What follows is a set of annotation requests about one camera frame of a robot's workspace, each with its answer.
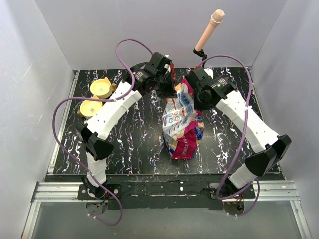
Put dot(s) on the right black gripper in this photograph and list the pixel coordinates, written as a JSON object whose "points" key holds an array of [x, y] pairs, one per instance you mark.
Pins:
{"points": [[198, 106]]}

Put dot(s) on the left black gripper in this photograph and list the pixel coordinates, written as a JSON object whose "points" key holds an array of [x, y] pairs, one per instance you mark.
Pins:
{"points": [[171, 93]]}

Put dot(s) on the pink pet food bag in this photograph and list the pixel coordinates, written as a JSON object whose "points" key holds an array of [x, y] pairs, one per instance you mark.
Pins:
{"points": [[182, 125]]}

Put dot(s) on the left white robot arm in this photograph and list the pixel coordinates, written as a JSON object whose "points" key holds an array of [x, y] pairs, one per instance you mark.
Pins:
{"points": [[94, 132]]}

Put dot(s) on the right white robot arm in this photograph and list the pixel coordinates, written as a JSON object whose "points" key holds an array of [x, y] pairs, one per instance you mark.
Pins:
{"points": [[268, 146]]}

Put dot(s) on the upper yellow pet bowl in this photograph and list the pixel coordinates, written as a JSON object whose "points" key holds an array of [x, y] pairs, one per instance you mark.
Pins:
{"points": [[102, 88]]}

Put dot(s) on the yellow pet bowl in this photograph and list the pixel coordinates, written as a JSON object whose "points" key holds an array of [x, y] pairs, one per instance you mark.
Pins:
{"points": [[102, 88], [89, 108]]}

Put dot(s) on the lower yellow pet bowl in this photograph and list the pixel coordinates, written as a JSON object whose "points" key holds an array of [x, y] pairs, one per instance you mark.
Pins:
{"points": [[89, 108]]}

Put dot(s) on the black microphone stand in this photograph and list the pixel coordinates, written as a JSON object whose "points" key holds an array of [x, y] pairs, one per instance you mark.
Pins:
{"points": [[203, 57]]}

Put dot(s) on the pink microphone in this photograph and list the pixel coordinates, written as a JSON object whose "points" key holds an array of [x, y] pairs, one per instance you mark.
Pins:
{"points": [[215, 19]]}

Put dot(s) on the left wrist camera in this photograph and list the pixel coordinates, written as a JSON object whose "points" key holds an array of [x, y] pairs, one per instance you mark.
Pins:
{"points": [[158, 64]]}

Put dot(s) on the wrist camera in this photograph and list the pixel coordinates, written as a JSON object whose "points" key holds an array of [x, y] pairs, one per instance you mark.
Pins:
{"points": [[158, 64], [199, 80]]}

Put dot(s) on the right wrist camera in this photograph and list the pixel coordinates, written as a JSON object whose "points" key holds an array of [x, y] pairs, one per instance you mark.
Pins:
{"points": [[199, 80]]}

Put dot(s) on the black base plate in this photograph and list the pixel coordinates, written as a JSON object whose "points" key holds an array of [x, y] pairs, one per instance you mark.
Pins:
{"points": [[142, 191]]}

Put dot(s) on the aluminium frame rail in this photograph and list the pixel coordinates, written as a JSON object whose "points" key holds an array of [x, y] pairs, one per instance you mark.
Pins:
{"points": [[139, 148]]}

